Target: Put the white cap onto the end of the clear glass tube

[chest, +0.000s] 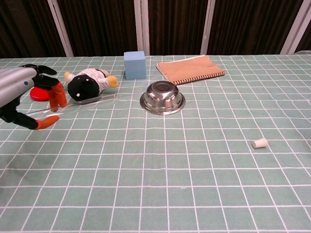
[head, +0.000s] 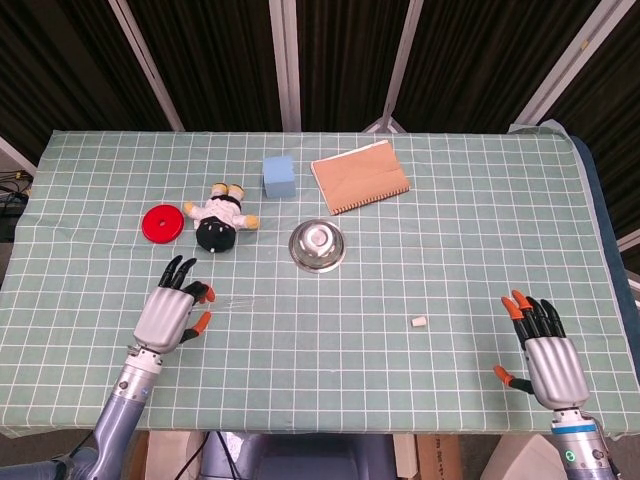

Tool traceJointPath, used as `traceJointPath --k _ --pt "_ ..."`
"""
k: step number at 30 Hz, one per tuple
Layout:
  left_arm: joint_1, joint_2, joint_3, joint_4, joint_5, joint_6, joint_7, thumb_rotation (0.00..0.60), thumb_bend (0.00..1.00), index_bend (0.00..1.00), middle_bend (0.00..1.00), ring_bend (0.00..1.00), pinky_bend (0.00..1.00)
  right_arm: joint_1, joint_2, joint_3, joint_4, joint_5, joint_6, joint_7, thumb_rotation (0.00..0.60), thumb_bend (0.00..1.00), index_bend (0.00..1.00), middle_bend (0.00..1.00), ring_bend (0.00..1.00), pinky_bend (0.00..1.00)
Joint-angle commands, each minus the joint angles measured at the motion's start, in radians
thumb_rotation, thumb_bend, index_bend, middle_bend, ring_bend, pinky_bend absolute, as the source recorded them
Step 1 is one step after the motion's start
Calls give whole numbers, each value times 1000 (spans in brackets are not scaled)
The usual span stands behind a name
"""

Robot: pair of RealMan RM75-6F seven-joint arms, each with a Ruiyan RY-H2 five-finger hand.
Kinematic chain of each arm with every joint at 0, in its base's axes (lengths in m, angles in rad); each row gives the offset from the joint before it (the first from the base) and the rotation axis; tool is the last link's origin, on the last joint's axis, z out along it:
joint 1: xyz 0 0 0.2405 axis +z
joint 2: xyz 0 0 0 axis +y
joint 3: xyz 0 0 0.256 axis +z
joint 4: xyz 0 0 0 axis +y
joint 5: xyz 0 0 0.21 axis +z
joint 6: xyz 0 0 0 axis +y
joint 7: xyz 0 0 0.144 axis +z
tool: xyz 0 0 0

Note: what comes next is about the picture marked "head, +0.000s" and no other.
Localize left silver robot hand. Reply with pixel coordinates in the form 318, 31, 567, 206
132, 255, 217, 354

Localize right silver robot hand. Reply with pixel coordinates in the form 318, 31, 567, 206
493, 289, 591, 412

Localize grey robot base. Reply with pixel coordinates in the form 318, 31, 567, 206
199, 430, 401, 480

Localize red plastic disc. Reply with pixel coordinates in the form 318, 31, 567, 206
141, 205, 186, 245

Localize black white plush toy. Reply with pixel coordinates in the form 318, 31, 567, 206
182, 182, 261, 255

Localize cardboard box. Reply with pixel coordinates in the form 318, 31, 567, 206
417, 434, 496, 480

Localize blue table padding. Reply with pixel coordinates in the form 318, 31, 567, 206
569, 134, 640, 306

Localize upturned steel bowl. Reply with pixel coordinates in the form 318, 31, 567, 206
288, 219, 346, 273

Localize blue foam cube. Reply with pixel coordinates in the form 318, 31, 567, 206
262, 155, 297, 200

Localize green checkered tablecloth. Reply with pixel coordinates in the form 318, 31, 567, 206
0, 128, 634, 441

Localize brown spiral notebook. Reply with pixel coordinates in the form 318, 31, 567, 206
310, 139, 412, 217

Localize dark curtain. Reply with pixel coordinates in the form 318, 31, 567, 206
0, 0, 640, 241

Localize white frame post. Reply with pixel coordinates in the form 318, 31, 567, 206
107, 0, 186, 132
268, 0, 303, 132
512, 0, 626, 127
362, 0, 426, 134

